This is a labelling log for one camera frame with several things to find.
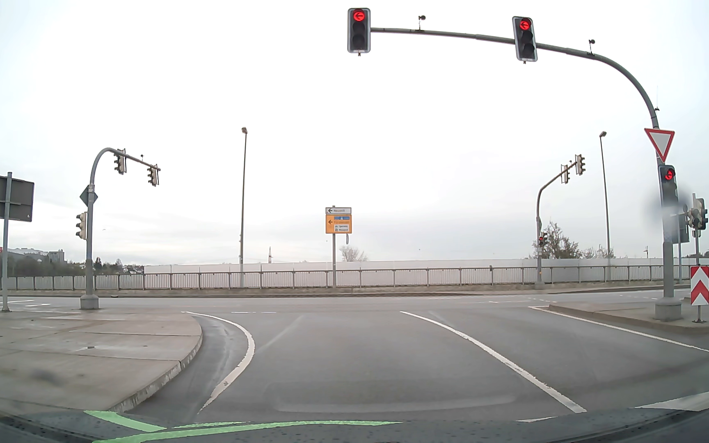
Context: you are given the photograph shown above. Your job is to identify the pavement along railing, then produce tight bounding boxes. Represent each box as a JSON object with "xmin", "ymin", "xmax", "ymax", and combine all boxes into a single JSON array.
[{"xmin": 0, "ymin": 282, "xmax": 709, "ymax": 299}]

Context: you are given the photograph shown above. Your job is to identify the yellow direction sign on post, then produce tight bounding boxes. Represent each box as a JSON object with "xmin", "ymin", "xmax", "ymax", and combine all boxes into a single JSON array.
[{"xmin": 324, "ymin": 206, "xmax": 353, "ymax": 289}]

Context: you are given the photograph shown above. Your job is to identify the traffic light on short post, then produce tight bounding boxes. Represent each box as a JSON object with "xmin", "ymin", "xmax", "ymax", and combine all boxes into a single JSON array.
[{"xmin": 686, "ymin": 193, "xmax": 709, "ymax": 268}]

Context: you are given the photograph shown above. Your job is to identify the kerbed traffic island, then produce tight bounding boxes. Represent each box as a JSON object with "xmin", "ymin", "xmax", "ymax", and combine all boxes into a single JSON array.
[{"xmin": 548, "ymin": 297, "xmax": 709, "ymax": 336}]

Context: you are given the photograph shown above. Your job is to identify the lamp post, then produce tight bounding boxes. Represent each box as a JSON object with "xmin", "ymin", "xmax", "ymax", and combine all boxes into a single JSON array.
[
  {"xmin": 598, "ymin": 130, "xmax": 613, "ymax": 283},
  {"xmin": 238, "ymin": 127, "xmax": 249, "ymax": 289}
]

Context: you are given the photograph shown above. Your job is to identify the concrete traffic island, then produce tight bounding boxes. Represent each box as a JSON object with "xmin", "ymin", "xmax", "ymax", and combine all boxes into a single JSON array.
[{"xmin": 0, "ymin": 307, "xmax": 204, "ymax": 419}]

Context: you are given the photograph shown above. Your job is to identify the red white chevron sign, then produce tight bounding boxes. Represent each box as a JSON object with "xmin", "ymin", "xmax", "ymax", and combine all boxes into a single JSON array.
[{"xmin": 689, "ymin": 265, "xmax": 709, "ymax": 324}]

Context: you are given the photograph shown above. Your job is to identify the row of trees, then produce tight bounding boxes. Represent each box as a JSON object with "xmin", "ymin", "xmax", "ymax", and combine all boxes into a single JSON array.
[{"xmin": 0, "ymin": 254, "xmax": 145, "ymax": 278}]

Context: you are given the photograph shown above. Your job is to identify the white long wall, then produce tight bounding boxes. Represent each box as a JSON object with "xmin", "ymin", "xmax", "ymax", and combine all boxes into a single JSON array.
[{"xmin": 143, "ymin": 257, "xmax": 709, "ymax": 289}]

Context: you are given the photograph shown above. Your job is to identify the traffic light on thin mast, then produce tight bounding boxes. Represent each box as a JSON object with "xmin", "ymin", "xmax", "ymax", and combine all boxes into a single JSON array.
[{"xmin": 534, "ymin": 154, "xmax": 587, "ymax": 290}]

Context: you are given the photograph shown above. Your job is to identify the building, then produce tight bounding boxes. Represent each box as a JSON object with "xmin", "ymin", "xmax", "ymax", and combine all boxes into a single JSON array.
[{"xmin": 0, "ymin": 246, "xmax": 66, "ymax": 267}]

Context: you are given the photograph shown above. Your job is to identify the grey asphalt road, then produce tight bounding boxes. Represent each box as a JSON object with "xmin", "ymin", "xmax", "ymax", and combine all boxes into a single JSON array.
[{"xmin": 0, "ymin": 284, "xmax": 709, "ymax": 427}]

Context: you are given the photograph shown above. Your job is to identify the road markings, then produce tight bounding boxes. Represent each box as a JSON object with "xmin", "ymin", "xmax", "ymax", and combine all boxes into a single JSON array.
[{"xmin": 0, "ymin": 298, "xmax": 709, "ymax": 424}]

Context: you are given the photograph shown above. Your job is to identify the grey back of road sign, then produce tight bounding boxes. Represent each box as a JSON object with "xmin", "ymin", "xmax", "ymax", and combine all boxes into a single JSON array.
[{"xmin": 0, "ymin": 171, "xmax": 35, "ymax": 313}]

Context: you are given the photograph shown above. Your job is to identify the grey metal railing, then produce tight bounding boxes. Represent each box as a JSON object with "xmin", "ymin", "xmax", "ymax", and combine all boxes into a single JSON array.
[{"xmin": 0, "ymin": 264, "xmax": 709, "ymax": 292}]

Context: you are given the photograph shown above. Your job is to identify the traffic light on curved mast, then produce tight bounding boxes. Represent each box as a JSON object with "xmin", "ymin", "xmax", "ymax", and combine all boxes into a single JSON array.
[{"xmin": 346, "ymin": 7, "xmax": 691, "ymax": 322}]

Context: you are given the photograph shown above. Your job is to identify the traffic light on grey mast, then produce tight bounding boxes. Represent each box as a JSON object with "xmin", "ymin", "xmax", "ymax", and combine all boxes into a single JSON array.
[{"xmin": 75, "ymin": 147, "xmax": 161, "ymax": 310}]

